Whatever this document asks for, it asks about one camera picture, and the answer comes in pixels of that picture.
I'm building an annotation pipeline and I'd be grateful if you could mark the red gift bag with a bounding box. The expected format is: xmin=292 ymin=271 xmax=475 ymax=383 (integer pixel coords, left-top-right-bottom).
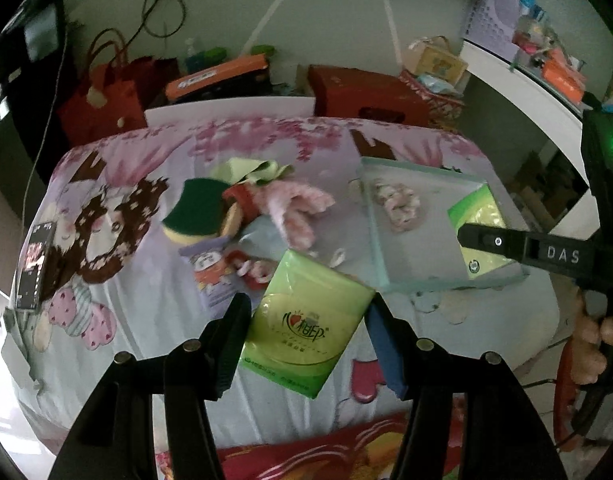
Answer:
xmin=56 ymin=29 xmax=147 ymax=146

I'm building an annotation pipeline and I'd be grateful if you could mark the red cardboard box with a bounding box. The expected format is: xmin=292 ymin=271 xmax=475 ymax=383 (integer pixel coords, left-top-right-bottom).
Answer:
xmin=306 ymin=64 xmax=431 ymax=128

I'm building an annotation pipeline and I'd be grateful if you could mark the black hanging cable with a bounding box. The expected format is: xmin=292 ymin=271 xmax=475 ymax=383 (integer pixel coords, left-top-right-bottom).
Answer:
xmin=124 ymin=0 xmax=188 ymax=58

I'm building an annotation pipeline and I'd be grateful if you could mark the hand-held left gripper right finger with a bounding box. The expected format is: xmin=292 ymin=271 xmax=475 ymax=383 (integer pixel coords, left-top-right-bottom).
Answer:
xmin=364 ymin=294 xmax=557 ymax=480

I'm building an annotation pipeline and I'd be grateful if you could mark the red wrapped candy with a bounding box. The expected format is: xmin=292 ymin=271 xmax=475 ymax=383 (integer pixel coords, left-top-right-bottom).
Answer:
xmin=225 ymin=251 xmax=277 ymax=291

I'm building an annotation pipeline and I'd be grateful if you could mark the purple snack packet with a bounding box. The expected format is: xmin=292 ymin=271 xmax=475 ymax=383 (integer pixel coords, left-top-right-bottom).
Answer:
xmin=179 ymin=237 xmax=247 ymax=313

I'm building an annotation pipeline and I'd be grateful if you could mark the purple plastic basket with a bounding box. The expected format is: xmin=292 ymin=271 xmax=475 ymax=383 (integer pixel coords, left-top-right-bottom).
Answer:
xmin=461 ymin=0 xmax=525 ymax=58

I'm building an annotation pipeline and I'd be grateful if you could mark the red floral blanket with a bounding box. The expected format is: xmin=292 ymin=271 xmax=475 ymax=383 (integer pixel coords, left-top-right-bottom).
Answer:
xmin=154 ymin=412 xmax=462 ymax=480

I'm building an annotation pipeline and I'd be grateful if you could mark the green and yellow sponge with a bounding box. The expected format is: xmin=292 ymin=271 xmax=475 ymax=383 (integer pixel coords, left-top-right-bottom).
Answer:
xmin=160 ymin=178 xmax=244 ymax=247

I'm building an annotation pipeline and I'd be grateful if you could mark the light green cloth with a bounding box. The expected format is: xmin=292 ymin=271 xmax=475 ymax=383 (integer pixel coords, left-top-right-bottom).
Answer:
xmin=209 ymin=158 xmax=293 ymax=184

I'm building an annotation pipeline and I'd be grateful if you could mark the printed cartoon blanket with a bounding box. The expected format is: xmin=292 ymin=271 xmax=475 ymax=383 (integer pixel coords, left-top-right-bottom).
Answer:
xmin=1 ymin=116 xmax=560 ymax=446

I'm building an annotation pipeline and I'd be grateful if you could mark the person's right hand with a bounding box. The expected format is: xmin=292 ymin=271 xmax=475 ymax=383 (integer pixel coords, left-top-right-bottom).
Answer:
xmin=573 ymin=290 xmax=613 ymax=391

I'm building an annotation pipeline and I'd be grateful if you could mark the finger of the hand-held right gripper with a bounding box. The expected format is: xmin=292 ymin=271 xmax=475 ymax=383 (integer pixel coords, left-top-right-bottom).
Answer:
xmin=457 ymin=223 xmax=596 ymax=277

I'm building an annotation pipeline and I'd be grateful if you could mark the pink fuzzy glove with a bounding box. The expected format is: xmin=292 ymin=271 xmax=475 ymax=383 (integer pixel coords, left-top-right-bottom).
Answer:
xmin=256 ymin=180 xmax=336 ymax=251

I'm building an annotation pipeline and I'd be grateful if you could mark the small black monitor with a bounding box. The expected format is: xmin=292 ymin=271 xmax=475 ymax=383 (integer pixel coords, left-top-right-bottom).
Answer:
xmin=0 ymin=0 xmax=70 ymax=96

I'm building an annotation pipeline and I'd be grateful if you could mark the translucent plastic tray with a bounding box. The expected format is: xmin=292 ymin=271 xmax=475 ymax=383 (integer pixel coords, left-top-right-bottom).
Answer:
xmin=359 ymin=156 xmax=530 ymax=292

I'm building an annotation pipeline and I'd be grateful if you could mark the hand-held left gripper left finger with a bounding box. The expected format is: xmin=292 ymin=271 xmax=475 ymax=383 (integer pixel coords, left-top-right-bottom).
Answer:
xmin=46 ymin=292 xmax=252 ymax=480

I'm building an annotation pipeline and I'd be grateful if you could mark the patterned red box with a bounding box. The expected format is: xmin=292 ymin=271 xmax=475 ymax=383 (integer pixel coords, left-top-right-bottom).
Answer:
xmin=399 ymin=70 xmax=467 ymax=128

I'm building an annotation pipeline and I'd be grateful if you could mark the green tissue pack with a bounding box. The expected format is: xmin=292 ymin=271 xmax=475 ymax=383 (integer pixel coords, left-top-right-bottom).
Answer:
xmin=447 ymin=183 xmax=518 ymax=281
xmin=238 ymin=249 xmax=376 ymax=401

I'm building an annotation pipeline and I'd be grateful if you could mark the blue face mask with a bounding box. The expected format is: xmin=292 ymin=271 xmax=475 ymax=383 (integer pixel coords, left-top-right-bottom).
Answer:
xmin=236 ymin=216 xmax=290 ymax=263

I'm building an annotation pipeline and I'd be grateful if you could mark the orange flat box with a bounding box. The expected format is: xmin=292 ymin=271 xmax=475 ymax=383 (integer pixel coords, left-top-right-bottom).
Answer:
xmin=165 ymin=54 xmax=268 ymax=102

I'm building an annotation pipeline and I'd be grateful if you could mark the blue wipes pack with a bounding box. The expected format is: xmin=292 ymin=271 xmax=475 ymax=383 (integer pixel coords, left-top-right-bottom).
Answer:
xmin=417 ymin=74 xmax=460 ymax=95

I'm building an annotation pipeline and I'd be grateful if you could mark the spotted fabric scrunchie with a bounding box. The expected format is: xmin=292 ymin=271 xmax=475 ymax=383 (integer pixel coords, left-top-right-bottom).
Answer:
xmin=377 ymin=180 xmax=427 ymax=233

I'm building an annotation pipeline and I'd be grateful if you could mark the white board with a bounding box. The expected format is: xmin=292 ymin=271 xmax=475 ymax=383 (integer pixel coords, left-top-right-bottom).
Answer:
xmin=144 ymin=95 xmax=316 ymax=128

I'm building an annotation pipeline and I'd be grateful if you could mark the beige paper bag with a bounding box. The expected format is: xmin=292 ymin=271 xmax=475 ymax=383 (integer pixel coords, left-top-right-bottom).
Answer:
xmin=415 ymin=35 xmax=468 ymax=91

